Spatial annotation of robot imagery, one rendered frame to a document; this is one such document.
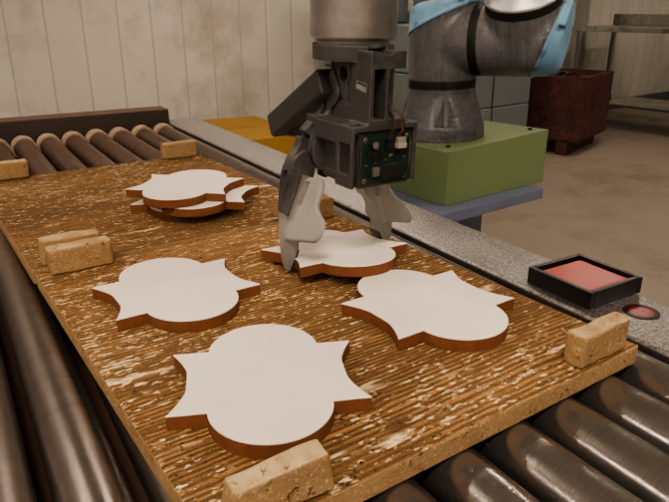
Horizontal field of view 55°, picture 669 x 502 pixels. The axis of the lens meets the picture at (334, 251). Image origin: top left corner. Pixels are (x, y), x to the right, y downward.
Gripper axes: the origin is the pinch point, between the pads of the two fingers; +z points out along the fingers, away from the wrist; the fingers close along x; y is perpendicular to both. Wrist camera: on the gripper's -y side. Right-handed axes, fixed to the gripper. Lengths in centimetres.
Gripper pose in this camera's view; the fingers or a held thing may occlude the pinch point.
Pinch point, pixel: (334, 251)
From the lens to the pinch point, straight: 64.4
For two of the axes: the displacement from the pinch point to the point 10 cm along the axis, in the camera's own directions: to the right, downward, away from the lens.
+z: -0.2, 9.3, 3.6
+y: 5.7, 3.1, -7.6
